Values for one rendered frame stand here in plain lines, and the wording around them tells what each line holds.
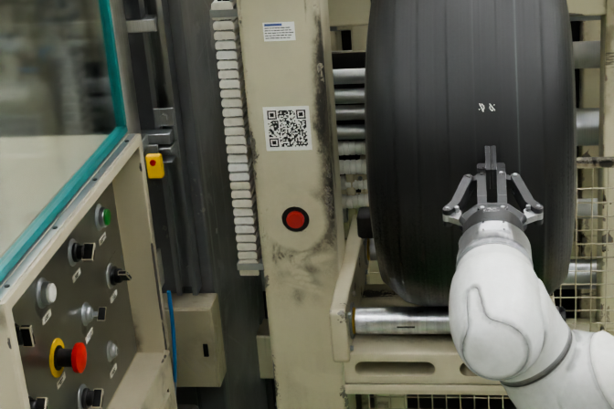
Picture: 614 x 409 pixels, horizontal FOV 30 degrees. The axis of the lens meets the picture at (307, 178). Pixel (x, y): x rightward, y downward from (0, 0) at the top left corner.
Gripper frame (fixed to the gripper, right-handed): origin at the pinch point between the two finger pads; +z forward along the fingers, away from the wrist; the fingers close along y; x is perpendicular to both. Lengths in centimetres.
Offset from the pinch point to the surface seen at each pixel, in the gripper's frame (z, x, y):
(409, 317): 12.0, 34.2, 13.3
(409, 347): 10.4, 39.1, 13.5
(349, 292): 14.9, 31.4, 23.2
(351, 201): 58, 40, 27
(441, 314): 12.3, 34.0, 8.2
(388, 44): 14.8, -12.4, 14.2
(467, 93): 8.1, -7.4, 3.0
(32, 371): -33, 9, 57
